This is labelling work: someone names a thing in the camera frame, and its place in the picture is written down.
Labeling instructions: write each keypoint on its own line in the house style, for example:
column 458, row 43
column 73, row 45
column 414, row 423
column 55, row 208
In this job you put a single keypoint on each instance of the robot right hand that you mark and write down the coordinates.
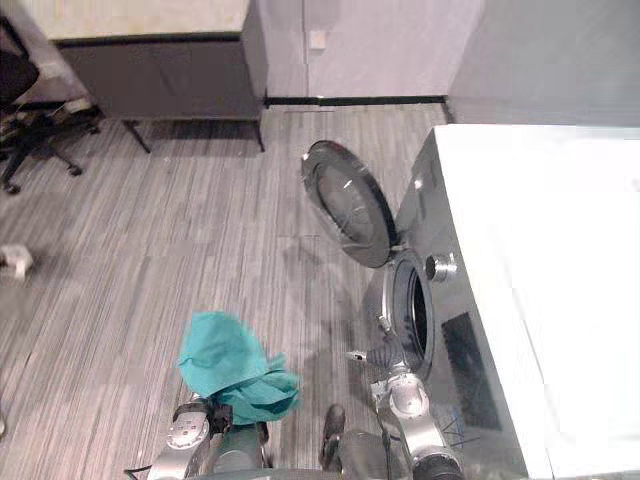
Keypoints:
column 386, row 352

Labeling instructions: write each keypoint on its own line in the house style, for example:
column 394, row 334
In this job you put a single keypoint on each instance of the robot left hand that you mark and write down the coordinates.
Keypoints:
column 223, row 417

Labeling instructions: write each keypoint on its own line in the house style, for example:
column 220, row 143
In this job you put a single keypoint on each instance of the teal cloth garment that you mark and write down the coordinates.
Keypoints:
column 225, row 350

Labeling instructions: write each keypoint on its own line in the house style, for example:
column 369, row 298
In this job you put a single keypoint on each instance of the black washing machine display panel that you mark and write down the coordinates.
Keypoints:
column 470, row 375

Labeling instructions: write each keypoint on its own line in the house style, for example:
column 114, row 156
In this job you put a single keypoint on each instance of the silver washing machine control knob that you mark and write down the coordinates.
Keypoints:
column 442, row 267

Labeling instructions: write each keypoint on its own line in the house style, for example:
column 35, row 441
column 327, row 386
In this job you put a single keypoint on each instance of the round glass washing machine door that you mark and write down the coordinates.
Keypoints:
column 350, row 205

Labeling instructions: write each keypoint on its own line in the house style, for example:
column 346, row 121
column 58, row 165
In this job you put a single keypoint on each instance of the white front-load washing machine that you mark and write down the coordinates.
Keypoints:
column 525, row 240

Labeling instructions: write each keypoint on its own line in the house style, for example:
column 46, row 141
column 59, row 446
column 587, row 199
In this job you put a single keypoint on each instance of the robot silver leg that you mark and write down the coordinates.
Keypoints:
column 240, row 450

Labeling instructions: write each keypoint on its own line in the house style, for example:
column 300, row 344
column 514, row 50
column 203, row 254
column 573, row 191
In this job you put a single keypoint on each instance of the robot dark foot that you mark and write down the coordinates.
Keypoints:
column 333, row 425

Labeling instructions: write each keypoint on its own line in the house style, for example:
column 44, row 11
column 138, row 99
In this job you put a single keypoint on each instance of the small white floor object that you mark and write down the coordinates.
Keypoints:
column 15, row 260

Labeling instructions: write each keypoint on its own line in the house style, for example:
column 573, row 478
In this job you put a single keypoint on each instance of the table with dark front panel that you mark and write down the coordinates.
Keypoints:
column 165, row 80

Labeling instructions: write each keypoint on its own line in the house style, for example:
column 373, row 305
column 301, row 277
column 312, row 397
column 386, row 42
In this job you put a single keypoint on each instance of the black office chair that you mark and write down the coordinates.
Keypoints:
column 25, row 100

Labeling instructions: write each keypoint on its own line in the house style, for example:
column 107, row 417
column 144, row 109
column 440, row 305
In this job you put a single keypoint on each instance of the black wall baseboard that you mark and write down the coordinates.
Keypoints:
column 350, row 101

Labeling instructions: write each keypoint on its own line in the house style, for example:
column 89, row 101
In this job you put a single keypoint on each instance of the white wall socket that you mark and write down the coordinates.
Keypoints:
column 317, row 39

